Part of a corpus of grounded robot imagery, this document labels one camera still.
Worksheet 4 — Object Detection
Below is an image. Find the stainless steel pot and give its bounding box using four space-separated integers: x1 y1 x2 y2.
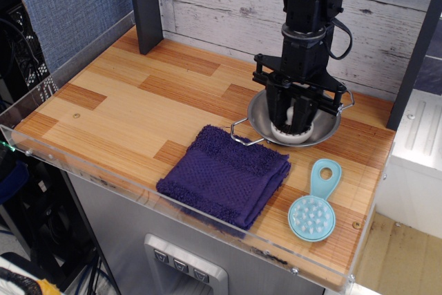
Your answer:
230 88 356 149

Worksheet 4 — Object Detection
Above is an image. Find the dark grey post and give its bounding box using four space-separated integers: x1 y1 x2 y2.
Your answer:
386 0 441 131
132 0 164 55

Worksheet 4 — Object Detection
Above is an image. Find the clear acrylic table guard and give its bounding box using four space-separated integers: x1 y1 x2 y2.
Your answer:
1 29 392 294

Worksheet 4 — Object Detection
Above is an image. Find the silver dispenser button panel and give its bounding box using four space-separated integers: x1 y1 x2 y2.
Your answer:
144 234 229 294

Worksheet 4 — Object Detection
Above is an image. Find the dark grey left post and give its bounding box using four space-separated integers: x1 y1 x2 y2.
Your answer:
132 0 164 55

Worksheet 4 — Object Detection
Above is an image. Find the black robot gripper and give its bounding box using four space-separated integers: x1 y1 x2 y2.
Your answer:
253 34 346 134

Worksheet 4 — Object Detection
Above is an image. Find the purple folded towel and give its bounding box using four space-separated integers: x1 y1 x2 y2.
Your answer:
156 125 291 230

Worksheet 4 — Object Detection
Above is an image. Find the dark grey right post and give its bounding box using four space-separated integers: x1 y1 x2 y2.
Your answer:
386 0 441 131

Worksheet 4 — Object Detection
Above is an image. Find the white ribbed side unit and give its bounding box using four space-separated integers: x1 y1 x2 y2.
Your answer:
375 90 441 225

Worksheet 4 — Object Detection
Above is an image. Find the light blue scrub brush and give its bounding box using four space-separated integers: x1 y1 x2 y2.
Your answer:
287 159 342 242

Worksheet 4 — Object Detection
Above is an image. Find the black crate with cables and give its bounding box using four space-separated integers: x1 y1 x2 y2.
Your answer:
1 0 49 101

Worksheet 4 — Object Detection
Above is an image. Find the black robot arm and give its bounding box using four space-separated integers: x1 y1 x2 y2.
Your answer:
253 0 347 135

